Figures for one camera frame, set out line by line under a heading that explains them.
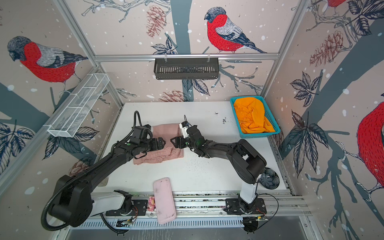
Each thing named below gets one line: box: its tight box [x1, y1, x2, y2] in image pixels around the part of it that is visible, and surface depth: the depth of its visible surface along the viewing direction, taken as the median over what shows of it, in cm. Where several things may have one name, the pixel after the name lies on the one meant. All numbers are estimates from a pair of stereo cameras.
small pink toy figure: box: [147, 196, 156, 212], surface depth 75 cm
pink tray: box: [153, 177, 177, 225], surface depth 76 cm
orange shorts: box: [234, 97, 276, 133], surface depth 109 cm
